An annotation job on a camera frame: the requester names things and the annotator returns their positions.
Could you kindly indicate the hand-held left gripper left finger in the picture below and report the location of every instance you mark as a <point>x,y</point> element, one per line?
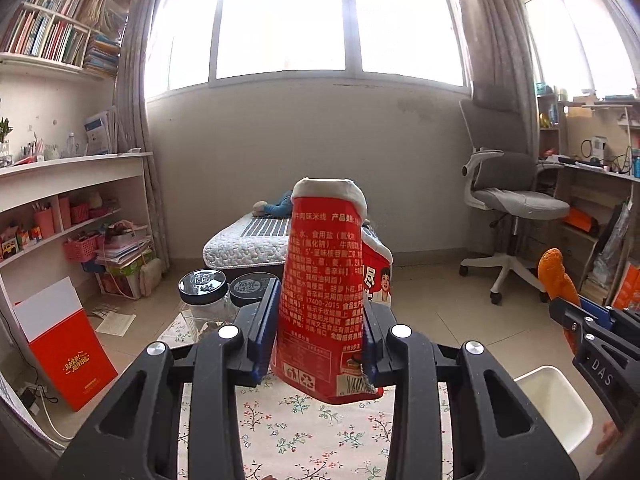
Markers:
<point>260,340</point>

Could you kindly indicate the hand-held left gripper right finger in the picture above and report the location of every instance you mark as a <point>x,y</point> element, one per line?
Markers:
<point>367,340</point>

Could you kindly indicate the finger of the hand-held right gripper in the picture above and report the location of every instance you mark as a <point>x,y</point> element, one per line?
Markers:
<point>607,322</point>
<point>610,375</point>

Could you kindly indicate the white trash bin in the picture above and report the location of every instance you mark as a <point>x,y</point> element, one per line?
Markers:
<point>550,405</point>

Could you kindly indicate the orange carrot toy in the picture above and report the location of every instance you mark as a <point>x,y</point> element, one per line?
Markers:
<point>555,275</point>

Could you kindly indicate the red noodle bag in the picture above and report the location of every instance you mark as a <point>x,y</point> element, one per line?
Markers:
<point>320,285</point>

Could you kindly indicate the person's right hand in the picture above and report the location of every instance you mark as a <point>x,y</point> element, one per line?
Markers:
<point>609,437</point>

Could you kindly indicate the clear jar of brown nuts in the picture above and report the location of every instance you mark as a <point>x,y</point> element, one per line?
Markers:
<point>247,290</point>

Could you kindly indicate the clear jar of cashews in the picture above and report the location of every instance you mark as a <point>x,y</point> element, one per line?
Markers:
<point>202,285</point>

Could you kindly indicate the wooden desk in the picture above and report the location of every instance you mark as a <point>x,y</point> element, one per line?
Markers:
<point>570,240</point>

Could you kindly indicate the grey quilted bed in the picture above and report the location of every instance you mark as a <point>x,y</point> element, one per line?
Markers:
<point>240,250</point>

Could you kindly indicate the floral tablecloth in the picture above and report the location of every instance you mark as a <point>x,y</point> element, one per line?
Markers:
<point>310,435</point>

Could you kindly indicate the blue plush toy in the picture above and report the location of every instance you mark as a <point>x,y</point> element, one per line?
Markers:
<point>277,207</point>

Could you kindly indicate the paper sheet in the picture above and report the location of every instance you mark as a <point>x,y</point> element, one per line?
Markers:
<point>116,322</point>

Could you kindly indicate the pile of stored bags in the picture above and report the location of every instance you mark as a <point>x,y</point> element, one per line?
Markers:
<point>127,265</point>

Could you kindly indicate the grey office chair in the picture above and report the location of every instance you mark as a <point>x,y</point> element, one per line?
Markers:
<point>510,200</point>

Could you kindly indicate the red cardboard box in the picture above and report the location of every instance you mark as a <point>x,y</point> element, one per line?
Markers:
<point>70,360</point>

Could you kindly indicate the pink basket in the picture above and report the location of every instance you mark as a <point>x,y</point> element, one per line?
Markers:
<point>80,249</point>

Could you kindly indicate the pink pen holder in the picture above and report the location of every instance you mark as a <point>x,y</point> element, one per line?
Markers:
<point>44,224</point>

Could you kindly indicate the white shelving unit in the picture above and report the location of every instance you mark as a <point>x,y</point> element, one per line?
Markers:
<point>75,170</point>

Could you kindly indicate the grey curtain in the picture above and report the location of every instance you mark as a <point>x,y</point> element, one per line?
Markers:
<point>490,35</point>
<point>135,110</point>

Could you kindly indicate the blue and white booklet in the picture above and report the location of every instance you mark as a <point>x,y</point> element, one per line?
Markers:
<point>100,132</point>

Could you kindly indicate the side window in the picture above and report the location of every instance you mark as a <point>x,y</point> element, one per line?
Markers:
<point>575,35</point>

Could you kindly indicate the large window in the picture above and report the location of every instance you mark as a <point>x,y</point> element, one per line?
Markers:
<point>300,20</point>

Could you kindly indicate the row of books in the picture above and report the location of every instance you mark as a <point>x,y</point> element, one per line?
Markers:
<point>50,30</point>

